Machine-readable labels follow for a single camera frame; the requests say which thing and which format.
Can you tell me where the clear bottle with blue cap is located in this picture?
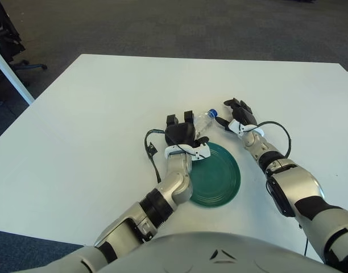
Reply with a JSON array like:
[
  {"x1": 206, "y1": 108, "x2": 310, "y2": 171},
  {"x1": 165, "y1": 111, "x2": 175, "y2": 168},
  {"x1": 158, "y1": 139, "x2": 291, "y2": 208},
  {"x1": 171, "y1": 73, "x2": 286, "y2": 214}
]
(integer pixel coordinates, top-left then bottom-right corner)
[{"x1": 192, "y1": 108, "x2": 219, "y2": 134}]

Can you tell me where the green round plate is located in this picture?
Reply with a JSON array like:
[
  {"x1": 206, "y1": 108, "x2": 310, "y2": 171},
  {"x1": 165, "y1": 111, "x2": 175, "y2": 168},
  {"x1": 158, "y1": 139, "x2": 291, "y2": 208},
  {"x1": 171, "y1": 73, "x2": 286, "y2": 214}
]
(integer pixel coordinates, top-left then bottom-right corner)
[{"x1": 188, "y1": 142, "x2": 242, "y2": 209}]

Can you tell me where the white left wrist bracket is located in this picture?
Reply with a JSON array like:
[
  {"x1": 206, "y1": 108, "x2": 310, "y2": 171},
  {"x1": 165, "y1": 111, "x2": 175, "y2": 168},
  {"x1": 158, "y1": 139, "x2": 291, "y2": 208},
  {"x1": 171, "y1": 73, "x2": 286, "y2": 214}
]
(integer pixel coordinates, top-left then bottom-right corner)
[{"x1": 164, "y1": 144, "x2": 211, "y2": 162}]

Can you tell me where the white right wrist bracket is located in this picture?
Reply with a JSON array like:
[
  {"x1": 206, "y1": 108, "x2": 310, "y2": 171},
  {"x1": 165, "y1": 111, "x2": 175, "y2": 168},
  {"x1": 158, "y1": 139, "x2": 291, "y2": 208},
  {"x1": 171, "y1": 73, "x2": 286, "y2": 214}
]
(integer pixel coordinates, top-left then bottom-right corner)
[{"x1": 228, "y1": 119, "x2": 264, "y2": 137}]

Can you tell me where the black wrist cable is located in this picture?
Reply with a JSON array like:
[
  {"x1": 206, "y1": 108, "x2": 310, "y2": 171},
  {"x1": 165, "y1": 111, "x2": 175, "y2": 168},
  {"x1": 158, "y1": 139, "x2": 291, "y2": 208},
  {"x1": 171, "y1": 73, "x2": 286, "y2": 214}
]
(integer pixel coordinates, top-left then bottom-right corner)
[
  {"x1": 258, "y1": 121, "x2": 292, "y2": 157},
  {"x1": 144, "y1": 129, "x2": 167, "y2": 183}
]

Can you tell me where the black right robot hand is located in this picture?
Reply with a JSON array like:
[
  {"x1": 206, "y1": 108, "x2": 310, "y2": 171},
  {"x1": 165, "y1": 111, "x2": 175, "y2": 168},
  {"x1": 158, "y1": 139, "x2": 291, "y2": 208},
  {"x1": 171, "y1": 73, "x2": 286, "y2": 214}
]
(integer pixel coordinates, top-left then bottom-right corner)
[{"x1": 215, "y1": 97, "x2": 259, "y2": 132}]

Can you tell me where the black office chair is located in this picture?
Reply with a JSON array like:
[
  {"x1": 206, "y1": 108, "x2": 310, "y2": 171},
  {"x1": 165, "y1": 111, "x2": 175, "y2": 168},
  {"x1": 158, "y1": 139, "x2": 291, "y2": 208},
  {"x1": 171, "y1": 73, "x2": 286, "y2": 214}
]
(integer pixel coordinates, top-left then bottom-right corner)
[{"x1": 0, "y1": 0, "x2": 48, "y2": 86}]

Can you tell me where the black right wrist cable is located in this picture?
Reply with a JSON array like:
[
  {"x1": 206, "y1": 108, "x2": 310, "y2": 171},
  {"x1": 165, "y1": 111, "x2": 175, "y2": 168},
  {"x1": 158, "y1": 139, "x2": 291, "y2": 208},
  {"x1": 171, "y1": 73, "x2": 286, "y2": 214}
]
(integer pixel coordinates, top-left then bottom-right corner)
[{"x1": 258, "y1": 121, "x2": 292, "y2": 157}]

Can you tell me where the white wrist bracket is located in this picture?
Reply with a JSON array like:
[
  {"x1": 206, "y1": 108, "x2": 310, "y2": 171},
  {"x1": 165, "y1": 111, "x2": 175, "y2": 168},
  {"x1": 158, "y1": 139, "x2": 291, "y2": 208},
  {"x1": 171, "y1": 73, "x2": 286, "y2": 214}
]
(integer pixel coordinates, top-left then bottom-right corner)
[
  {"x1": 164, "y1": 144, "x2": 211, "y2": 162},
  {"x1": 228, "y1": 119, "x2": 264, "y2": 137}
]

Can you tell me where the silver robot torso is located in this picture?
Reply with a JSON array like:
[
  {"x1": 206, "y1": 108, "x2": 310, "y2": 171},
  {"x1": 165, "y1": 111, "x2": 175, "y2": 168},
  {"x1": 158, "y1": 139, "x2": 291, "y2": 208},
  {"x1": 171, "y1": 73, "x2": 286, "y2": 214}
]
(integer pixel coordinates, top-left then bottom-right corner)
[{"x1": 97, "y1": 231, "x2": 339, "y2": 273}]

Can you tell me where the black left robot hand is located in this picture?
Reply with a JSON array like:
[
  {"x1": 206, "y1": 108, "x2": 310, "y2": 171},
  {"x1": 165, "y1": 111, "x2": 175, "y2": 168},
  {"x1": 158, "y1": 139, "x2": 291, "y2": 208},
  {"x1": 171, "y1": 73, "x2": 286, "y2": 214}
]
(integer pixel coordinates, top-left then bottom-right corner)
[{"x1": 164, "y1": 110, "x2": 210, "y2": 148}]

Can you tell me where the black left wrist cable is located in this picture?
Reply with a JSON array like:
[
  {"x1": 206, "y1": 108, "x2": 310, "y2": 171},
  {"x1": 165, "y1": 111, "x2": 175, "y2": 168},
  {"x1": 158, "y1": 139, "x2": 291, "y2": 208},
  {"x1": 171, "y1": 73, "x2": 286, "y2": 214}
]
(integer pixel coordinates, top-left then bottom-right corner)
[{"x1": 144, "y1": 129, "x2": 167, "y2": 183}]

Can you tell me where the black right elbow cable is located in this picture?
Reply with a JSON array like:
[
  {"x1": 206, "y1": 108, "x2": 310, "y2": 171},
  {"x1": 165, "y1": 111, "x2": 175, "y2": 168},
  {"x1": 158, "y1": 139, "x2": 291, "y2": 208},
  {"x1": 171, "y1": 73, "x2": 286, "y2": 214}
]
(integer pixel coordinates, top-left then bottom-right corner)
[{"x1": 297, "y1": 224, "x2": 309, "y2": 257}]

